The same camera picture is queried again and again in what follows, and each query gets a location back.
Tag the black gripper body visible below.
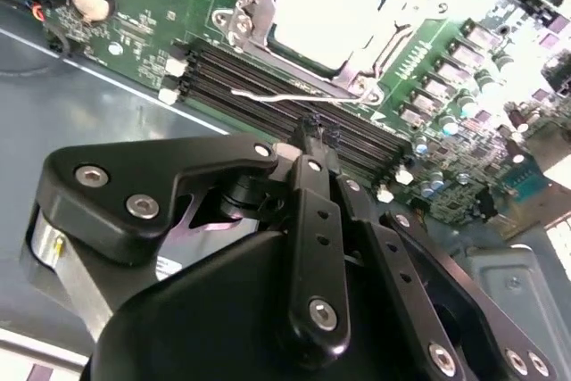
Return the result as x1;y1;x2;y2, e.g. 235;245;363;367
87;175;418;381

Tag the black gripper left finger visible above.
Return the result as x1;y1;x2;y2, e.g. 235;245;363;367
39;115;353;355

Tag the metal socket cover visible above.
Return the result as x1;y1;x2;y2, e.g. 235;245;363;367
234;0;447;87

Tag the silver CPU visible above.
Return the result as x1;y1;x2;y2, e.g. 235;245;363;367
267;0;396;79

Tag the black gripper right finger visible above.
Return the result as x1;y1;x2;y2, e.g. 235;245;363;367
319;128;559;381

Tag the thin metal locking lever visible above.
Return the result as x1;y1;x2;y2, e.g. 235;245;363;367
229;87;374;104

